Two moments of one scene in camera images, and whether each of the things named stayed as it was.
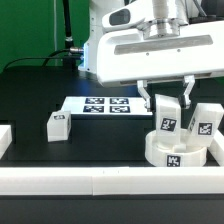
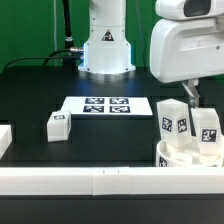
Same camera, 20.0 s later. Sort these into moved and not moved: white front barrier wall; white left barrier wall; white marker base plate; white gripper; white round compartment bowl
Moved: white gripper; white round compartment bowl
Not moved: white left barrier wall; white marker base plate; white front barrier wall
